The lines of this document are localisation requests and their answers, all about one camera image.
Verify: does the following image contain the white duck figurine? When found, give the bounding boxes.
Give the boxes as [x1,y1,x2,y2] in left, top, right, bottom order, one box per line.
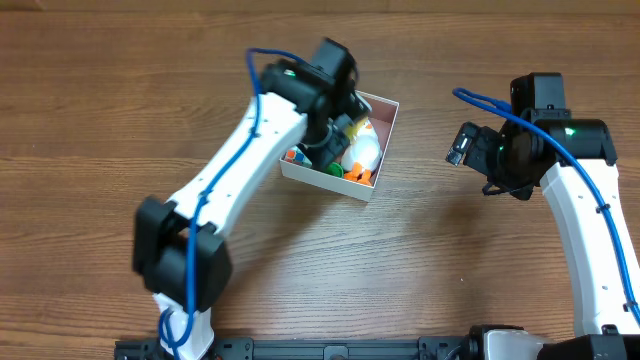
[340,117,382,186]

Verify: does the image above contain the pastel rubik's cube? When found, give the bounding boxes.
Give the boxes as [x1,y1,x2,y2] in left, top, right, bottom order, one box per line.
[283,146,312,168]

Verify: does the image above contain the green round lid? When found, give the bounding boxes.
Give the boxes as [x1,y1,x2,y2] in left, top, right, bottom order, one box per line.
[324,162,344,178]

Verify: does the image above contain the white box maroon interior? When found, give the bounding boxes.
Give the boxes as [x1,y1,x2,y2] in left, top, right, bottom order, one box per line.
[279,91,399,202]

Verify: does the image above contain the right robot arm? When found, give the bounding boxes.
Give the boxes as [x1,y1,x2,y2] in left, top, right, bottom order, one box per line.
[447,119,639,359]

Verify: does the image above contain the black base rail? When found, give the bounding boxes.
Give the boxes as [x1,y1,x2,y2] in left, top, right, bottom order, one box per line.
[113,336,481,360]

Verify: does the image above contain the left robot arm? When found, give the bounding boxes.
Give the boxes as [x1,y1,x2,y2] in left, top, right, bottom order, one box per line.
[132,59,370,359]

